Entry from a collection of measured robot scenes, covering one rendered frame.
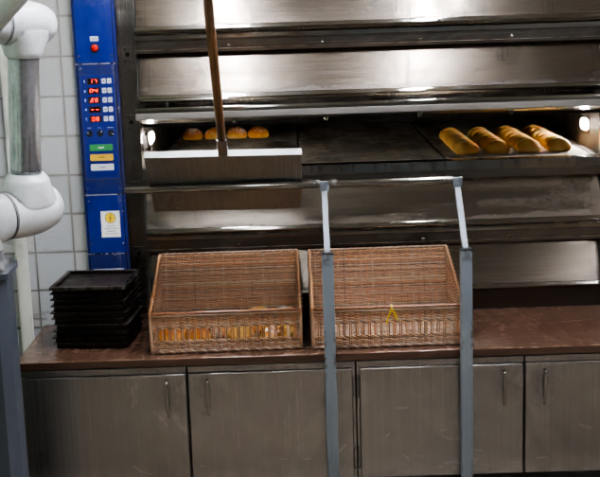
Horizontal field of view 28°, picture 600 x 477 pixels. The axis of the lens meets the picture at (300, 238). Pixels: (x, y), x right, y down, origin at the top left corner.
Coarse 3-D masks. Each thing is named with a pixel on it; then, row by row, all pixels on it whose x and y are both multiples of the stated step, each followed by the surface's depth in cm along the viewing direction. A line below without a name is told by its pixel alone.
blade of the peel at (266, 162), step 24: (168, 168) 420; (192, 168) 420; (216, 168) 421; (240, 168) 421; (264, 168) 421; (288, 168) 422; (192, 192) 434; (216, 192) 434; (240, 192) 435; (264, 192) 435; (288, 192) 436
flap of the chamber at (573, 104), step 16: (192, 112) 445; (208, 112) 444; (224, 112) 444; (240, 112) 444; (256, 112) 444; (272, 112) 444; (288, 112) 444; (304, 112) 444; (320, 112) 444; (336, 112) 444; (352, 112) 444; (368, 112) 444; (384, 112) 444; (400, 112) 445; (416, 112) 448; (432, 112) 451; (448, 112) 453; (464, 112) 456; (480, 112) 459; (496, 112) 462
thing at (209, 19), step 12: (204, 0) 344; (204, 12) 349; (216, 36) 360; (216, 48) 364; (216, 60) 368; (216, 72) 373; (216, 84) 379; (216, 96) 384; (216, 108) 390; (216, 120) 397
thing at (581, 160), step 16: (416, 160) 467; (432, 160) 466; (448, 160) 464; (464, 160) 463; (480, 160) 463; (496, 160) 463; (512, 160) 463; (528, 160) 463; (544, 160) 463; (560, 160) 463; (576, 160) 463; (592, 160) 463; (144, 176) 464
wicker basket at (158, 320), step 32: (160, 256) 465; (192, 256) 466; (224, 256) 467; (256, 256) 467; (288, 256) 467; (160, 288) 462; (192, 288) 466; (224, 288) 466; (256, 288) 466; (288, 288) 467; (160, 320) 425; (192, 320) 425; (224, 320) 425; (288, 320) 426; (160, 352) 426; (192, 352) 426
